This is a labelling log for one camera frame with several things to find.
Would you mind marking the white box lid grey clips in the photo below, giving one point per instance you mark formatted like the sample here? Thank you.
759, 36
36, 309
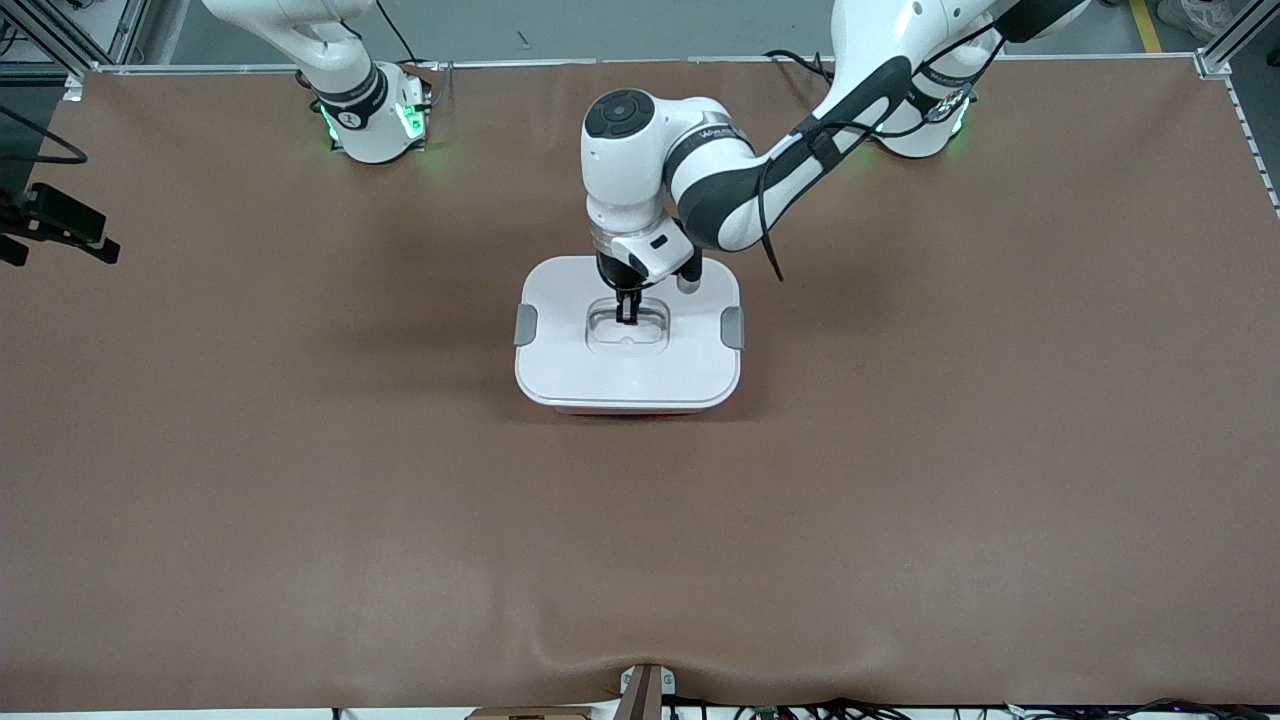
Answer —
627, 350

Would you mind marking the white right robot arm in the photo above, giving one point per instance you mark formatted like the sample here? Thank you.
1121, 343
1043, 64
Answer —
365, 130

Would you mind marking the aluminium frame profile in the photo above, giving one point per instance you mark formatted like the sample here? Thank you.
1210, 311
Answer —
60, 35

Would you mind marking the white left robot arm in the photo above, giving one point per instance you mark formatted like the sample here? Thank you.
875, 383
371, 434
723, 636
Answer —
720, 190

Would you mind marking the brown table mat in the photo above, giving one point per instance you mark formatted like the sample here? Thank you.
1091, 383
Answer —
640, 560

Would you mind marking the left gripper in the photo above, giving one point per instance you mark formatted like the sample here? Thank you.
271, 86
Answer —
617, 273

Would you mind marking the aluminium corner profile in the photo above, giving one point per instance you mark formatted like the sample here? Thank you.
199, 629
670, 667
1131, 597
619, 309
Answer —
1235, 40

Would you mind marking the pink plastic box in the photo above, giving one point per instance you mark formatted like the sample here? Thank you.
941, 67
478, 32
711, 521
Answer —
630, 410

